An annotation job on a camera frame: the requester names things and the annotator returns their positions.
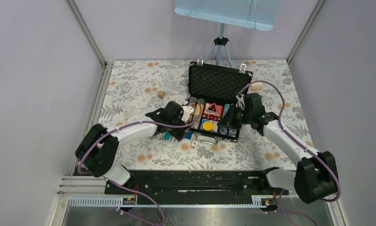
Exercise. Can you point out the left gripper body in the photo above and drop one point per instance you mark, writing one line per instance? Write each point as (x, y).
(178, 133)

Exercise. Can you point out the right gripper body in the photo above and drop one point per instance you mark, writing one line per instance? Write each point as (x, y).
(235, 117)

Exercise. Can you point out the blue lego brick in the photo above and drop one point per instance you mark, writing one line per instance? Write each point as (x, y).
(188, 136)

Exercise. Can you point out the teal rectangular block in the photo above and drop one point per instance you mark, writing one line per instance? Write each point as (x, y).
(167, 136)

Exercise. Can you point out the yellow round button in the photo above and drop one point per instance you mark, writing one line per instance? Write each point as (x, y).
(209, 126)

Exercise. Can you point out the black poker case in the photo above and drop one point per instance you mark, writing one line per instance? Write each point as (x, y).
(215, 84)

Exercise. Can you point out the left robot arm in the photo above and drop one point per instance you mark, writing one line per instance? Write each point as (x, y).
(96, 153)

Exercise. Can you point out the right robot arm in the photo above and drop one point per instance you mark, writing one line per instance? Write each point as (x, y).
(315, 176)

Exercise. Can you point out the red card deck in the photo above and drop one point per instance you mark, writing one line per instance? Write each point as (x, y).
(219, 110)

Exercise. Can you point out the clear all-in triangle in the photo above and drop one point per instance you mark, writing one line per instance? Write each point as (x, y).
(210, 108)

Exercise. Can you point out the beige lego brick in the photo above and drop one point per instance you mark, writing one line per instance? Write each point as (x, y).
(257, 87)

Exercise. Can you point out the brown wooden cube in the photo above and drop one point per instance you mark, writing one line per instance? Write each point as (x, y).
(161, 94)

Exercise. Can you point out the floral table cloth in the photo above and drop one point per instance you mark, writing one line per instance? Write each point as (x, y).
(132, 92)

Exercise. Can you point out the blue tripod stand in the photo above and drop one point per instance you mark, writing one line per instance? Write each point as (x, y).
(220, 43)

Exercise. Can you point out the light blue perforated board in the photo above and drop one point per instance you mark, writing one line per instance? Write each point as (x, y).
(254, 14)

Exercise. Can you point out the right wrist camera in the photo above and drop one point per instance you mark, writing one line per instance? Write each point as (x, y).
(240, 101)

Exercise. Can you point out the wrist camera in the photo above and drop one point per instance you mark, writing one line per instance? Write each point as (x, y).
(240, 101)
(188, 109)

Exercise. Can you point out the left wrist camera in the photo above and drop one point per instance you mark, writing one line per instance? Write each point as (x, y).
(188, 109)

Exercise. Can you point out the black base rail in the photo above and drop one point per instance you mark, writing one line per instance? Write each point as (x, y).
(194, 188)

